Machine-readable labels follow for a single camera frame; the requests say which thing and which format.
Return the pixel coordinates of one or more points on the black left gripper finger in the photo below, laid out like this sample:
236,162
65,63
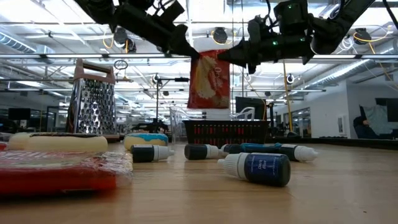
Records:
183,43

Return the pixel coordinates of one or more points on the red popcorn bag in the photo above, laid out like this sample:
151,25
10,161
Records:
62,177
208,84

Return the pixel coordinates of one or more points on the blue glitter glue tube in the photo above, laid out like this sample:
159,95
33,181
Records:
261,147

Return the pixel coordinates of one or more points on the black dropper bottle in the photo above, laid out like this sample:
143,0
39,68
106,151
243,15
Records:
199,152
303,153
234,148

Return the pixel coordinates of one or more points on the dark blue dropper bottle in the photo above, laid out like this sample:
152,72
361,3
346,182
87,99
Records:
267,169

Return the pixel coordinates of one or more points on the blue frosted toy donut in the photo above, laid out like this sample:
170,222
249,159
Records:
146,141

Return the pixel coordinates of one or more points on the dark green dropper bottle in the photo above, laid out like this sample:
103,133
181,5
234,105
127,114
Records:
146,154

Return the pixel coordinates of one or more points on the chocolate frosted toy donut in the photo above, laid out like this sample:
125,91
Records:
62,144

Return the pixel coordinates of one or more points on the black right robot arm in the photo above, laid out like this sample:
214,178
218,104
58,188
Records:
335,28

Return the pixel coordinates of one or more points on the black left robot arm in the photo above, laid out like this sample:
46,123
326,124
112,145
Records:
96,11

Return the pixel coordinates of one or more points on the long ceiling light strip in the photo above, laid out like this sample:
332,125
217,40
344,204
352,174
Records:
136,56

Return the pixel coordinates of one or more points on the black computer monitor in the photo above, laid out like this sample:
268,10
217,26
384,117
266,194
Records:
248,105

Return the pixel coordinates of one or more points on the white building column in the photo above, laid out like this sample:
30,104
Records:
217,114

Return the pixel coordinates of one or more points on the black plastic basket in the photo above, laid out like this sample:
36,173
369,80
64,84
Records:
224,123

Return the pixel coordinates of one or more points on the metal box grater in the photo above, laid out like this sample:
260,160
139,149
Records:
93,109

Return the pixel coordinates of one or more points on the person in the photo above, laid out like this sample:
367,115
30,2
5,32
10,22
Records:
362,130

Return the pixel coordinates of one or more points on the grey cloth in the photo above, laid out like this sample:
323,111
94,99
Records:
379,118

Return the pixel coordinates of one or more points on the black screen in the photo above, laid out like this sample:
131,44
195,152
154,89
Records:
391,110
18,113

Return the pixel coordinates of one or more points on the clear plastic object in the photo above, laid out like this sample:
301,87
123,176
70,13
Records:
6,137

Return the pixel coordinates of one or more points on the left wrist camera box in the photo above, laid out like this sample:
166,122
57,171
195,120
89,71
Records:
164,9

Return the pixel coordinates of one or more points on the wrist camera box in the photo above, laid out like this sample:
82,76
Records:
164,9
292,17

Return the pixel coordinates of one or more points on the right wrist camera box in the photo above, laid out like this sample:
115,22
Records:
292,17

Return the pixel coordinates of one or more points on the black stand frame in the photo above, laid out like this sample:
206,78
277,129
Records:
157,99

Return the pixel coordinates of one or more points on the silver ventilation duct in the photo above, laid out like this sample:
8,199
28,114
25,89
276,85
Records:
339,73

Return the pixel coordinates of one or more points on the black table frame rail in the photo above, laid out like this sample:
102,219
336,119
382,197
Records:
342,142

